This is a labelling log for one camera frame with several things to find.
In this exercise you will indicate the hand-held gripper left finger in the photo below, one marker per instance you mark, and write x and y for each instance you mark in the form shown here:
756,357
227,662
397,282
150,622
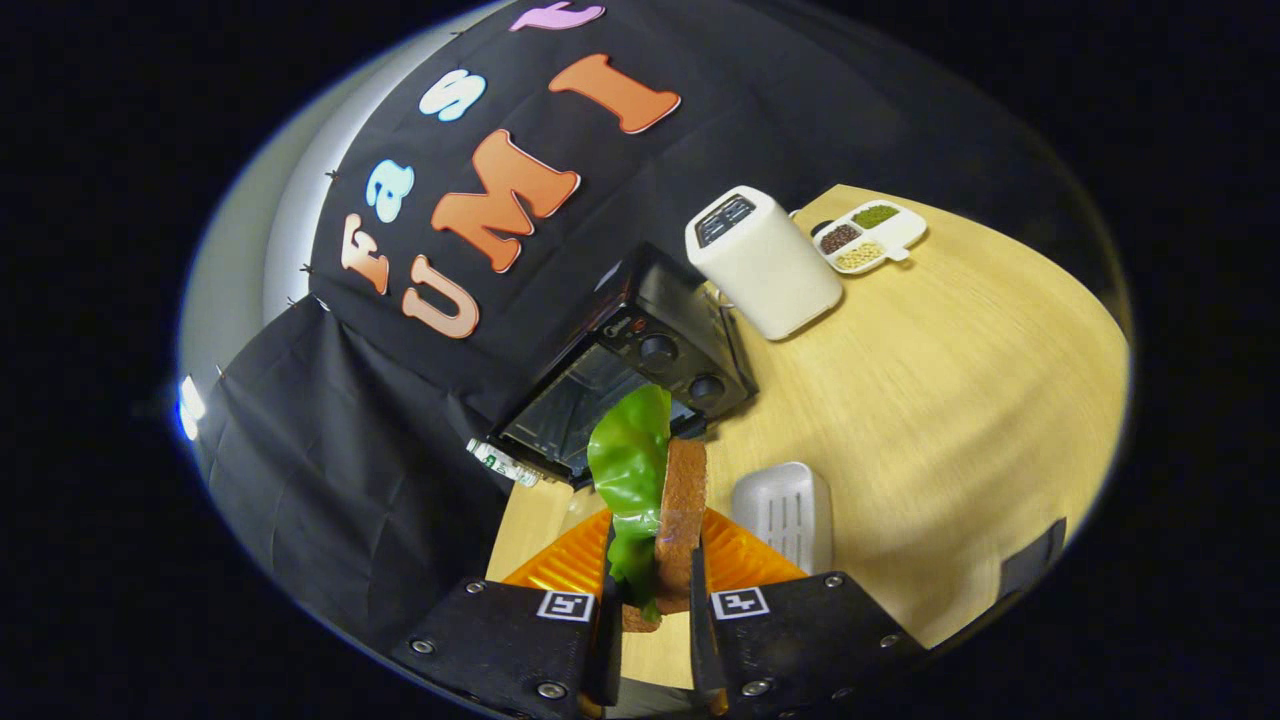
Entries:
500,630

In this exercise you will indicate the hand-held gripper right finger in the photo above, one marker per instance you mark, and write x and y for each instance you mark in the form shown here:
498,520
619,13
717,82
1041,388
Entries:
800,630

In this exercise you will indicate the lettuce sandwich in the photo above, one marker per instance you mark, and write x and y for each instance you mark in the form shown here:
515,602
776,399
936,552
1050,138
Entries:
685,500

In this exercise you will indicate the black toaster oven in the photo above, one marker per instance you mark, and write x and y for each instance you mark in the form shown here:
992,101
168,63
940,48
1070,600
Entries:
660,310

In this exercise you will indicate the white toaster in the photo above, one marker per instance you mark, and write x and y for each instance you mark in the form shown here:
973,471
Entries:
770,270

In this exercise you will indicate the white slotted plastic tray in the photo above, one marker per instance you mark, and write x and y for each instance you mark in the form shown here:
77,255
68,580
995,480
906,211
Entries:
785,510

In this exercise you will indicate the white bottle green label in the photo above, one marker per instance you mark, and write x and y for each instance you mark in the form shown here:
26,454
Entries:
505,463

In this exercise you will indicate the small ceiling light panel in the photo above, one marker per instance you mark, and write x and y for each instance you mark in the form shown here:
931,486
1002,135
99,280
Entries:
190,405

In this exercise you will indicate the white divided dish with beans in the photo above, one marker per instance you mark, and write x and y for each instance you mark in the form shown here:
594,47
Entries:
895,235

